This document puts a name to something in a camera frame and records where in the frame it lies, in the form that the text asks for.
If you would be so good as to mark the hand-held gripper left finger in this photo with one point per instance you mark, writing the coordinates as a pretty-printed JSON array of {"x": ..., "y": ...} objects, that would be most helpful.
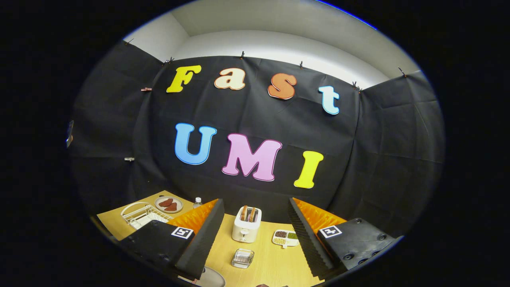
[{"x": 203, "y": 243}]

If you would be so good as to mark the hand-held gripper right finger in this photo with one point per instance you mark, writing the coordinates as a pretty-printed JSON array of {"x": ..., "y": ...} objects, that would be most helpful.
[{"x": 306, "y": 243}]

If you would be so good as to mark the white round plate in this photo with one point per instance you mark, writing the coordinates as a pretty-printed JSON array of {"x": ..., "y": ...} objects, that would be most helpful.
[{"x": 213, "y": 279}]

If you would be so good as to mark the white sectioned grain dish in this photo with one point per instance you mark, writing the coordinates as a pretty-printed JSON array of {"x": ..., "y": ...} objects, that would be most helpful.
[{"x": 285, "y": 240}]

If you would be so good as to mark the small plate with sausages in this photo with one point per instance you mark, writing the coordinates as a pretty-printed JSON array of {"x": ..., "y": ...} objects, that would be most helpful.
[{"x": 169, "y": 204}]

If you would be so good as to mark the green-label drink bottle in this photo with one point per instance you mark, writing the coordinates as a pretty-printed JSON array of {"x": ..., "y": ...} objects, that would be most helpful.
[{"x": 197, "y": 204}]

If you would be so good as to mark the white toaster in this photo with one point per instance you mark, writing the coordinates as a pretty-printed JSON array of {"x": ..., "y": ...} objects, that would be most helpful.
[{"x": 245, "y": 233}]

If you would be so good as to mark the toast slice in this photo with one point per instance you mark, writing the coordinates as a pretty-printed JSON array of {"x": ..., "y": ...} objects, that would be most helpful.
[
  {"x": 252, "y": 214},
  {"x": 244, "y": 213}
]

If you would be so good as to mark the black backdrop cloth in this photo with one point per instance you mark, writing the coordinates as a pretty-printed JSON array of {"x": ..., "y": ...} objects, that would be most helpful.
[{"x": 247, "y": 107}]

